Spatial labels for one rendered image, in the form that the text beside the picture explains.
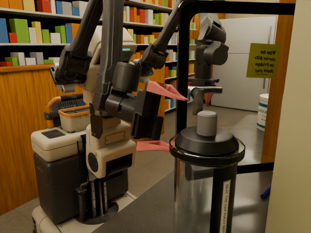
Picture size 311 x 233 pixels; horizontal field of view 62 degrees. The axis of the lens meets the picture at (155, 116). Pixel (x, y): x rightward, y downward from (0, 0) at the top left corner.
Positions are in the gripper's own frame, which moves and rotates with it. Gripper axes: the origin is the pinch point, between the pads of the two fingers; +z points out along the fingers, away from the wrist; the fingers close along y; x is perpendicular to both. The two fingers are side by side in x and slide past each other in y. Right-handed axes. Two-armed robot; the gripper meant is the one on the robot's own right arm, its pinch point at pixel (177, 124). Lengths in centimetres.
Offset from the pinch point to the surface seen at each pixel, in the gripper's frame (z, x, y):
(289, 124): 18.4, 1.0, 4.8
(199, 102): -2.2, 8.8, 4.5
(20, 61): -241, 55, 1
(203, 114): 9.8, -7.8, 4.0
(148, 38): -284, 256, 72
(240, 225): 11.0, 13.5, -18.8
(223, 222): 14.9, -4.8, -10.4
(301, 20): 17.5, -2.1, 18.2
